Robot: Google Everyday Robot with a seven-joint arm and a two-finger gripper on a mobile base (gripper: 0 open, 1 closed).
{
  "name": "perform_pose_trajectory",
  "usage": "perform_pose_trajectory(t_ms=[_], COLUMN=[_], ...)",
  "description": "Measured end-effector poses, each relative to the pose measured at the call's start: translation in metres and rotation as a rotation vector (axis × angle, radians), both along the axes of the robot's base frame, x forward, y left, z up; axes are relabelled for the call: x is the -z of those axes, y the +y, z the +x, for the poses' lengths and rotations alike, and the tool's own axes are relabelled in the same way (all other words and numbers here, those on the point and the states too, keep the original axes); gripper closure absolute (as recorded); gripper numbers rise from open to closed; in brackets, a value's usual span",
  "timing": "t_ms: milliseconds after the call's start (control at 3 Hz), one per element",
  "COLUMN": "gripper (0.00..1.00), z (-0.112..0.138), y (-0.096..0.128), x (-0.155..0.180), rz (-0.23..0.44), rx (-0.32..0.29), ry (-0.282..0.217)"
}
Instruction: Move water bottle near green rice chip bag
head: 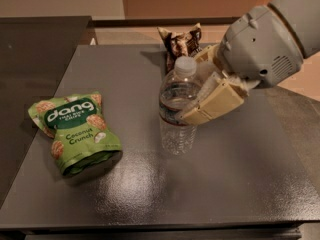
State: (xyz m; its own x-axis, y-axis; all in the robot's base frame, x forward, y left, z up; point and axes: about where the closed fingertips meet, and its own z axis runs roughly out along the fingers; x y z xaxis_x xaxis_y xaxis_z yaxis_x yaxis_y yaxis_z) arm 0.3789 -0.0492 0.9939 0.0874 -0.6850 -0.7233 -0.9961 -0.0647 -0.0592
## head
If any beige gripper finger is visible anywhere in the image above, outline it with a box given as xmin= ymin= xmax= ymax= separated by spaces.
xmin=194 ymin=44 xmax=220 ymax=72
xmin=179 ymin=72 xmax=260 ymax=125

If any clear plastic water bottle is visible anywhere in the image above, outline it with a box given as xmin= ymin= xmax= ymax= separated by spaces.
xmin=159 ymin=56 xmax=201 ymax=155

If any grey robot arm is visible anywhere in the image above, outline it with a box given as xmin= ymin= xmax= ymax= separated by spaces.
xmin=176 ymin=0 xmax=320 ymax=125

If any brown beige chip bag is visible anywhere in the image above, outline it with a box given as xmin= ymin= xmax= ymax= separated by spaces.
xmin=157 ymin=23 xmax=202 ymax=73

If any green rice chip bag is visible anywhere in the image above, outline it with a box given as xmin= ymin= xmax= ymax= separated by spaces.
xmin=28 ymin=92 xmax=122 ymax=176

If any dark side table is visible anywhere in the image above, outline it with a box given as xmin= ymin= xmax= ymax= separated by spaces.
xmin=0 ymin=16 xmax=91 ymax=206

